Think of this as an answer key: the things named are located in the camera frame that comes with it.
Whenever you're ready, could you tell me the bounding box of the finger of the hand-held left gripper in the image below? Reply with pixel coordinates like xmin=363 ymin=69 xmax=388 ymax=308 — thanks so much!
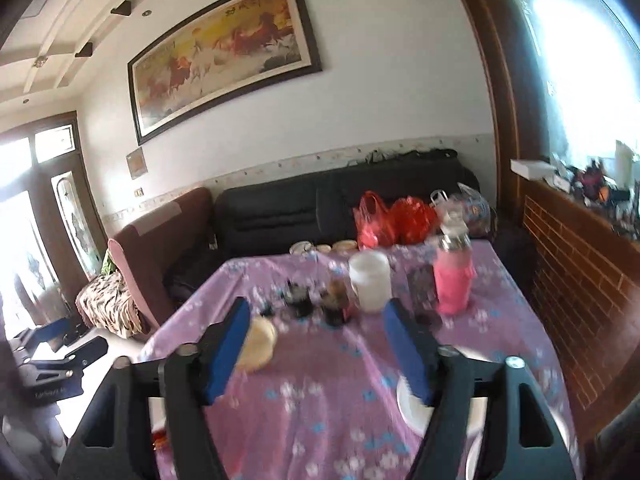
xmin=10 ymin=321 xmax=71 ymax=356
xmin=62 ymin=335 xmax=108 ymax=361

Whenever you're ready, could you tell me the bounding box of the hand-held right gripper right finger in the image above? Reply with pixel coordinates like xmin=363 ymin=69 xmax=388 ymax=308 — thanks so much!
xmin=382 ymin=299 xmax=583 ymax=480

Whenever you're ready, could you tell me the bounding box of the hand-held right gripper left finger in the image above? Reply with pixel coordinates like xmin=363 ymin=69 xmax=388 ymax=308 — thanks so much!
xmin=57 ymin=297 xmax=251 ymax=480

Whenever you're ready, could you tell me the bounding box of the brown patterned blanket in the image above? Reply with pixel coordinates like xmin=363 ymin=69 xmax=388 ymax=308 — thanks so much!
xmin=75 ymin=272 xmax=146 ymax=338

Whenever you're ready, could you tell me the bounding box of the white jar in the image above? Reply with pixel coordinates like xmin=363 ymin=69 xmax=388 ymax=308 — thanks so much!
xmin=348 ymin=250 xmax=392 ymax=313

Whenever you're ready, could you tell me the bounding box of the black jar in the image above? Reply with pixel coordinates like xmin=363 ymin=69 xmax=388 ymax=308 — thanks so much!
xmin=282 ymin=280 xmax=313 ymax=318

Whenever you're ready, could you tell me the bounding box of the brown jar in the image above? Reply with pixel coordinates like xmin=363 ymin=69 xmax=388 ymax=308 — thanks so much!
xmin=322 ymin=280 xmax=351 ymax=326

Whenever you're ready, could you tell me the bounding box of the pink water bottle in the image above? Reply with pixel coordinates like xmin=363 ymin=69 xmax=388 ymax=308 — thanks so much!
xmin=432 ymin=210 xmax=476 ymax=316

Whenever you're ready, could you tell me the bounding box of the purple floral tablecloth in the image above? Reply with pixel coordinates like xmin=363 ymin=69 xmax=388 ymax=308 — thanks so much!
xmin=140 ymin=240 xmax=586 ymax=480

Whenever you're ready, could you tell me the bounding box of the brown armchair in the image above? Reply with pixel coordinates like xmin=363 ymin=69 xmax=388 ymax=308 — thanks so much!
xmin=107 ymin=187 xmax=216 ymax=336

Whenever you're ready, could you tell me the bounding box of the red plastic bag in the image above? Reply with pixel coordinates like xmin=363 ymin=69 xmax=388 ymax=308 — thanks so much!
xmin=390 ymin=197 xmax=438 ymax=246
xmin=355 ymin=191 xmax=398 ymax=250

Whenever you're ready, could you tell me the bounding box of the black leather sofa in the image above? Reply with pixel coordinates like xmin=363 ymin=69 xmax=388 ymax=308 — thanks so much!
xmin=165 ymin=150 xmax=481 ymax=306

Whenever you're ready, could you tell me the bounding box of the wooden glass door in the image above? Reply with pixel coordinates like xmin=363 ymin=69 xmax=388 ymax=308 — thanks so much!
xmin=0 ymin=112 xmax=108 ymax=321

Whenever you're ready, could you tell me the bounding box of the brick-faced wooden counter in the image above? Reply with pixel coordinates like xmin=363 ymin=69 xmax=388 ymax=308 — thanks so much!
xmin=510 ymin=160 xmax=640 ymax=411

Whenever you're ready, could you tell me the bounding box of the white flat box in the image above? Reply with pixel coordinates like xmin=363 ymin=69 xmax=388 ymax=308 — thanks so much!
xmin=511 ymin=158 xmax=558 ymax=179

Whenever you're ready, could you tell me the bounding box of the dark wooden pillar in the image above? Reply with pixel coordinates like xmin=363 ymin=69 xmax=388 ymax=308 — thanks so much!
xmin=445 ymin=0 xmax=523 ymax=241

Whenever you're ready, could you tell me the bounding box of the white paper container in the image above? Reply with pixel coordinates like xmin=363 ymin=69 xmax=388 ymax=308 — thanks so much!
xmin=614 ymin=140 xmax=636 ymax=186

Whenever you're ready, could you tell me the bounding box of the framed horse painting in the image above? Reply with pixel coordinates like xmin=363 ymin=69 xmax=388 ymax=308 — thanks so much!
xmin=127 ymin=0 xmax=323 ymax=146

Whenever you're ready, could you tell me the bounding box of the window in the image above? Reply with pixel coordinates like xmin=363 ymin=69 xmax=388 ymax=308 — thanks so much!
xmin=505 ymin=0 xmax=640 ymax=171

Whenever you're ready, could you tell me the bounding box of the small wall plaque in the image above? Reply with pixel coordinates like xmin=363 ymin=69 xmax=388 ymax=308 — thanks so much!
xmin=126 ymin=147 xmax=147 ymax=180

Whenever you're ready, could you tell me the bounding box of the dark cable bundle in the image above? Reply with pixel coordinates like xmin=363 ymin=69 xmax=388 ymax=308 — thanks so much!
xmin=365 ymin=147 xmax=458 ymax=163

